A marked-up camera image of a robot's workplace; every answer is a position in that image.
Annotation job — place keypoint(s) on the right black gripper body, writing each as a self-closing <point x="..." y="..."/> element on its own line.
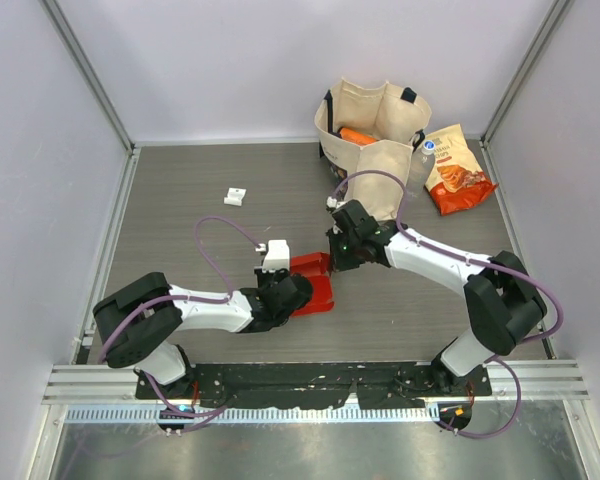
<point x="343" y="250"/>

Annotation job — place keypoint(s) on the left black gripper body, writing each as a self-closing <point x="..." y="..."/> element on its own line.
<point x="267" y="280"/>

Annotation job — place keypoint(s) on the red cardboard paper box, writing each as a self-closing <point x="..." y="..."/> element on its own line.
<point x="315" y="267"/>

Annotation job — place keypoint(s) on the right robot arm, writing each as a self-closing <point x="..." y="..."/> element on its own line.
<point x="503" y="305"/>

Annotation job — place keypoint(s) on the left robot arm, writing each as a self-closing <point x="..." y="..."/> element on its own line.
<point x="135" y="322"/>

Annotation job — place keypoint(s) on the orange item in bag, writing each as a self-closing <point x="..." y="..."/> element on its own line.
<point x="355" y="137"/>

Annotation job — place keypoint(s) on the clear plastic water bottle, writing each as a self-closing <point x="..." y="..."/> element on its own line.
<point x="422" y="163"/>

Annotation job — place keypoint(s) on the beige canvas tote bag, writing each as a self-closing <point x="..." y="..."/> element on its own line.
<point x="397" y="117"/>

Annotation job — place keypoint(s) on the orange chips bag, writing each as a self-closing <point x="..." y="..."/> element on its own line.
<point x="457" y="182"/>

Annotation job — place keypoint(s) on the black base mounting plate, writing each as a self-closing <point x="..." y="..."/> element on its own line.
<point x="316" y="386"/>

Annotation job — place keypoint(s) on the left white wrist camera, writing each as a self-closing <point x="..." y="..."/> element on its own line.
<point x="276" y="255"/>

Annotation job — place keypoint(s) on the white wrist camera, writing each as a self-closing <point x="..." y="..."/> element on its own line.
<point x="276" y="255"/>
<point x="333" y="203"/>

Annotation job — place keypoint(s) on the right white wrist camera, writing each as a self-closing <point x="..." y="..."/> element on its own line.
<point x="333" y="203"/>

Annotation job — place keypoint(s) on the small white plastic bracket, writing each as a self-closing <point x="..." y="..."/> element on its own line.
<point x="235" y="197"/>

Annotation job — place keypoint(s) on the slotted cable duct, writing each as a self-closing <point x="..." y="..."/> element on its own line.
<point x="350" y="413"/>

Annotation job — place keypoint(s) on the right aluminium frame post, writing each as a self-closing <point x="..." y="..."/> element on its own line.
<point x="548" y="27"/>

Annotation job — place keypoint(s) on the aluminium frame post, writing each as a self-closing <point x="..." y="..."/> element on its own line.
<point x="548" y="27"/>
<point x="61" y="23"/>

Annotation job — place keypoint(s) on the left aluminium frame post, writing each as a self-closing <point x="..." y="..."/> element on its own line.
<point x="61" y="23"/>

